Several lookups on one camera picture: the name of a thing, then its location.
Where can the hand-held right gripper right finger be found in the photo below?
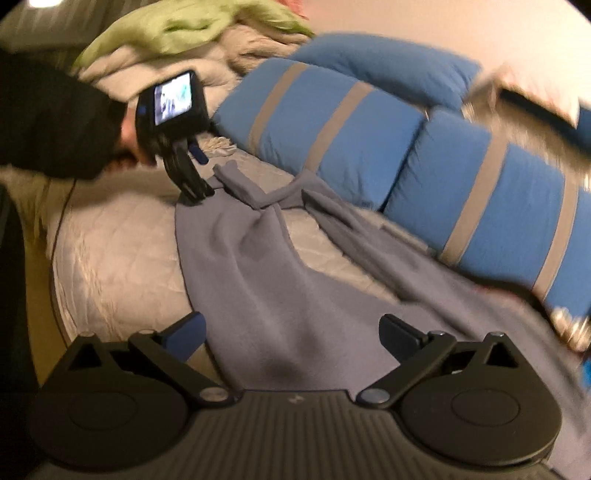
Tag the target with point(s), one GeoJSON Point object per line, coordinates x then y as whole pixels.
{"type": "Point", "coordinates": [398, 334]}

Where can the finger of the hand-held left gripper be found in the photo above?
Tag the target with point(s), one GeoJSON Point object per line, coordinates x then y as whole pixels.
{"type": "Point", "coordinates": [198, 154]}
{"type": "Point", "coordinates": [187, 184]}

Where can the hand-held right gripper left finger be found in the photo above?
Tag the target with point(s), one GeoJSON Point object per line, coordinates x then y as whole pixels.
{"type": "Point", "coordinates": [187, 334]}

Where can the grey-blue fleece garment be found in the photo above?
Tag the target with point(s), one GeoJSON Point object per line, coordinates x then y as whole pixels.
{"type": "Point", "coordinates": [286, 314]}

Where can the person's left forearm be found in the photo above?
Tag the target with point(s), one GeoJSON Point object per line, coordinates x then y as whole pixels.
{"type": "Point", "coordinates": [55, 115]}

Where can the person's left hand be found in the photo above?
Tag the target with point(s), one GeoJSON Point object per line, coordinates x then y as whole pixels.
{"type": "Point", "coordinates": [125, 134]}

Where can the cream quilted comforter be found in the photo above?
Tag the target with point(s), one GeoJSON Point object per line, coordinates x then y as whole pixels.
{"type": "Point", "coordinates": [120, 69]}

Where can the green cloth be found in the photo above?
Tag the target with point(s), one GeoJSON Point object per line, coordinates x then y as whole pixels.
{"type": "Point", "coordinates": [184, 23]}

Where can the blue grey-striped pillow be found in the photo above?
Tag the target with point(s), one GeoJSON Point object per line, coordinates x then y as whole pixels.
{"type": "Point", "coordinates": [295, 124]}
{"type": "Point", "coordinates": [517, 207]}

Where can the cream fringed throw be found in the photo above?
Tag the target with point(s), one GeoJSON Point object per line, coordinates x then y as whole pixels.
{"type": "Point", "coordinates": [263, 46]}

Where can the plain blue pillow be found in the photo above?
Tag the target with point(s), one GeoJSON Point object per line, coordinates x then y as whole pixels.
{"type": "Point", "coordinates": [392, 60]}

